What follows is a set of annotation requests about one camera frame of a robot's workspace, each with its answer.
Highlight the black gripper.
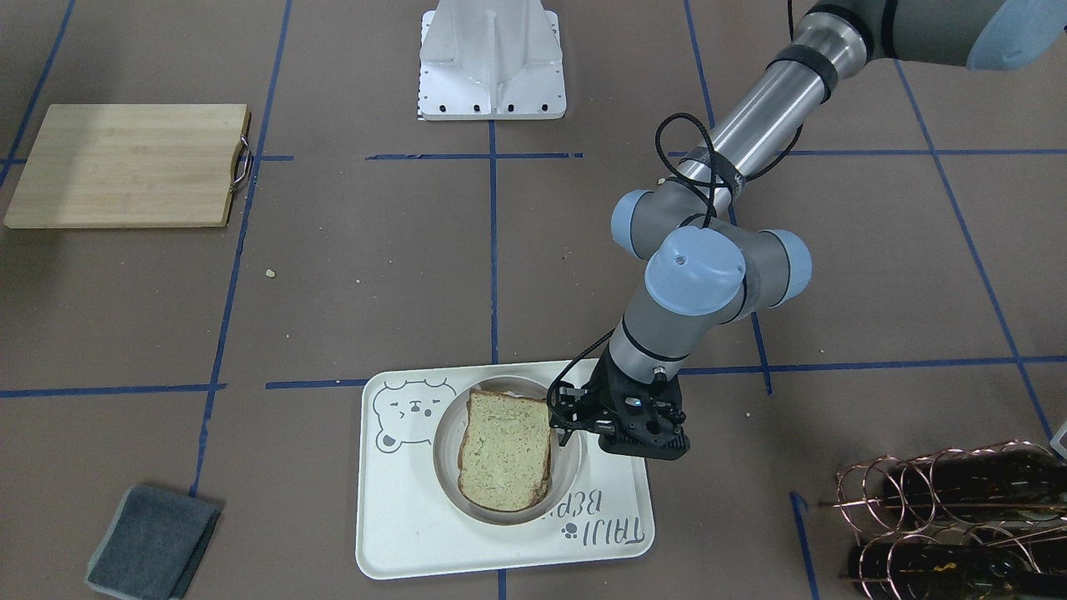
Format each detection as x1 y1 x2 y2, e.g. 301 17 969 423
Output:
546 350 690 461

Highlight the bread slice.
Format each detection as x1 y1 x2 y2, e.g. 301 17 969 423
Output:
534 428 555 506
458 390 550 514

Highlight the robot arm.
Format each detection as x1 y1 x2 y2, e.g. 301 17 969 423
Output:
546 1 1066 460

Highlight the cream bear serving tray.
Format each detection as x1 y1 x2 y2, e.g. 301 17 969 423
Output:
354 361 656 580

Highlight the grey folded cloth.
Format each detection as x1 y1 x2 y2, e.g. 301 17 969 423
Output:
84 485 222 599

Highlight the dark green wine bottle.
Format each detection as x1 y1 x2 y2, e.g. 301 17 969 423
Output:
883 447 1066 524

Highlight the wooden cutting board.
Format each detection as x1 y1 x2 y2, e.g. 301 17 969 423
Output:
3 102 251 228

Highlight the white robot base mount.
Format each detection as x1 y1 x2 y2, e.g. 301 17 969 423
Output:
417 1 568 121

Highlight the copper wire bottle rack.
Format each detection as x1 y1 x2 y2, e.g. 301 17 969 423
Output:
828 440 1066 599

